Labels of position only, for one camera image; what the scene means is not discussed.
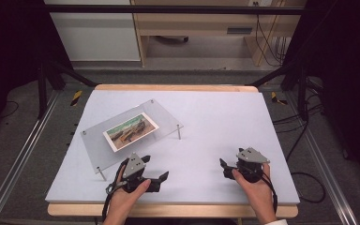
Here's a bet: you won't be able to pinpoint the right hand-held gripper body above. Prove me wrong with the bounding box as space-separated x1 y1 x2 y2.
235 146 271 185

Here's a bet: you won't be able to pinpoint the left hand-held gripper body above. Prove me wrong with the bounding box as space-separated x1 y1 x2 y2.
120 152 154 194

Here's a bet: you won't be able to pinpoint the person's right hand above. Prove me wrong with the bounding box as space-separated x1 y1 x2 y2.
232 162 278 225

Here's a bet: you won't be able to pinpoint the person's left hand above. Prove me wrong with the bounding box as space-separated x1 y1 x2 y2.
105 179 153 220

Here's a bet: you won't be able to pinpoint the printed photo card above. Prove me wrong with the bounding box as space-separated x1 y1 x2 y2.
102 112 160 154

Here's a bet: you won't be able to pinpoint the wooden table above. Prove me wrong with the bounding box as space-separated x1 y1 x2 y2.
47 83 300 219

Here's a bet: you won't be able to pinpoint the white table mat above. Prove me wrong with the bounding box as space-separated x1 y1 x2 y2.
44 89 301 206

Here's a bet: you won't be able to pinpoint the clear acrylic stand metal legs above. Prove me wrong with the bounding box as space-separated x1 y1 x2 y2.
80 98 185 183

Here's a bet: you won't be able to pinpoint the right yellow clamp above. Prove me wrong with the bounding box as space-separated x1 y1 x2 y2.
269 90 289 107

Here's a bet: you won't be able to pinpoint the yellow clamp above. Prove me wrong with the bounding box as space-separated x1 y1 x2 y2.
269 90 289 107
69 89 84 108

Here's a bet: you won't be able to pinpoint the left yellow clamp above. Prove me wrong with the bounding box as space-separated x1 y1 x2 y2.
69 89 84 108

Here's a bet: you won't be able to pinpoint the black metal stand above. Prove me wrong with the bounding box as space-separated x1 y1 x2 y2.
37 57 98 120
248 57 311 122

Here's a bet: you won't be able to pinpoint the white cabinet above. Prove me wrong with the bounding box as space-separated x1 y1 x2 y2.
43 0 142 63

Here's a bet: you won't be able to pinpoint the black curtain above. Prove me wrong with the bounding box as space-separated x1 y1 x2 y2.
0 0 74 144
280 0 360 191

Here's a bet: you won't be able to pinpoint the grey desk label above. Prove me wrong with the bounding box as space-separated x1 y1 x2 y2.
226 26 254 36

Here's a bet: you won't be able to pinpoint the light wooden desk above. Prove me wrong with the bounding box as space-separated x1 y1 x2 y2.
130 0 308 68

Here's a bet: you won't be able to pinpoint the left hand-held gripper black cable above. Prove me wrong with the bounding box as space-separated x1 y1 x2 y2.
101 157 129 223

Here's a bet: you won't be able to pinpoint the hand-held gripper black cable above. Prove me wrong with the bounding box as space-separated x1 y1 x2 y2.
260 173 279 216
101 157 129 223

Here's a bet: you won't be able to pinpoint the right hand-held gripper black cable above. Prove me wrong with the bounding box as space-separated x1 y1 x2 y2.
260 173 279 216

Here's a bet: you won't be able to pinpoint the aluminium floor rail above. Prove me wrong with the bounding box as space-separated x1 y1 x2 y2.
0 89 61 225
284 90 360 225

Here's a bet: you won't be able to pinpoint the hanging black cables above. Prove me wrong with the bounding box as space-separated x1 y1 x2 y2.
253 1 289 68

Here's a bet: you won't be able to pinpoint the thin black floor cable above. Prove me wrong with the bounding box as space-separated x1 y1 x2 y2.
0 99 21 120

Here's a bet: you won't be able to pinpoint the black metal frame bar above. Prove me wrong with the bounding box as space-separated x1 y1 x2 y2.
42 4 308 16

